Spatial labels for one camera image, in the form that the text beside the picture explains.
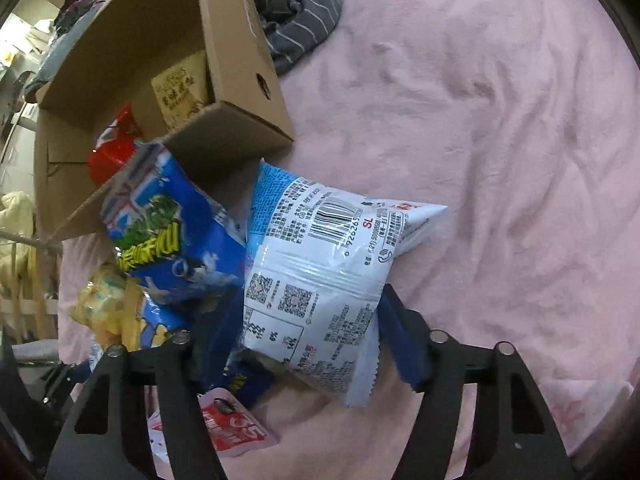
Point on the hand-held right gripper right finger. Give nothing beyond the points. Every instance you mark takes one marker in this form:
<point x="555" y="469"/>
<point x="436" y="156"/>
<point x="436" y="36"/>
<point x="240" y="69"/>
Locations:
<point x="402" y="340"/>

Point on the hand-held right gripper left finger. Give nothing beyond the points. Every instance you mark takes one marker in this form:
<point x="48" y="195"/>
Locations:
<point x="216" y="345"/>

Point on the dark blue yellow snack bag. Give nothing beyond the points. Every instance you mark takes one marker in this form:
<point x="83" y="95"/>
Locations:
<point x="247" y="382"/>

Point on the light blue white snack bag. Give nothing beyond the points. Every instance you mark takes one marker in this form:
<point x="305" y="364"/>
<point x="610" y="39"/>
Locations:
<point x="320" y="270"/>

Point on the yellow clear snack bag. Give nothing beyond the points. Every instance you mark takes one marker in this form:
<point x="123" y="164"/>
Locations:
<point x="100" y="305"/>

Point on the blue green print snack bag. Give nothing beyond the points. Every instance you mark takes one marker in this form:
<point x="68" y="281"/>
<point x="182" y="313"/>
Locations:
<point x="170" y="230"/>

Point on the red snack bag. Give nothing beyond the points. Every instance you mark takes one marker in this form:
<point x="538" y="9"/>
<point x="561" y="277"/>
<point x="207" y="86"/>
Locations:
<point x="112" y="155"/>

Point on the brown cardboard box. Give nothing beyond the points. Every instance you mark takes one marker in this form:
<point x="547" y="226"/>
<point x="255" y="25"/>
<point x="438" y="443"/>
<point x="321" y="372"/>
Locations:
<point x="235" y="25"/>

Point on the pink red flat packet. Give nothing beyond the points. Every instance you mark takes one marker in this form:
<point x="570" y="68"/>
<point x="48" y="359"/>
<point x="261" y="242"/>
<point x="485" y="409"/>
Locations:
<point x="235" y="430"/>

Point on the wooden railing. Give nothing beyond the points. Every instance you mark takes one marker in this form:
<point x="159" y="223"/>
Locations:
<point x="42" y="305"/>

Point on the grey chair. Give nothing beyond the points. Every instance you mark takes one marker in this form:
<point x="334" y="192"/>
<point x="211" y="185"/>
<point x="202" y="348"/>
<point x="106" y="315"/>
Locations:
<point x="30" y="350"/>

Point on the white pink printed cloth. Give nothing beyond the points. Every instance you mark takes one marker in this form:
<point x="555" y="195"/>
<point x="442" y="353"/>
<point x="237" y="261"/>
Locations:
<point x="580" y="410"/>

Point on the pink blanket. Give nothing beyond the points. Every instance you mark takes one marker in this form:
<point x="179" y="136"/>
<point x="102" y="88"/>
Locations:
<point x="475" y="160"/>

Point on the pale yellow garment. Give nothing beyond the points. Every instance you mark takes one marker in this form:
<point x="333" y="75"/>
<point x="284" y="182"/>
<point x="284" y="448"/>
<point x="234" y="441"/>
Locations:
<point x="15" y="215"/>

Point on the beige printed paper sheet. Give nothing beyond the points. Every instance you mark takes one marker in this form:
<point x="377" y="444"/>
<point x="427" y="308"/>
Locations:
<point x="180" y="87"/>

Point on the grey blue garment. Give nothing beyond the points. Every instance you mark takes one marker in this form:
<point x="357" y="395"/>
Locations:
<point x="52" y="60"/>

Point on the grey striped cloth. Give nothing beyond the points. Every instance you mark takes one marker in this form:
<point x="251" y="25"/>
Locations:
<point x="300" y="5"/>

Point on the pile of dark clothes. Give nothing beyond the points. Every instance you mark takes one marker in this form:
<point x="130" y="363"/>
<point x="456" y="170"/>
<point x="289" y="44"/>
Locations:
<point x="75" y="2"/>

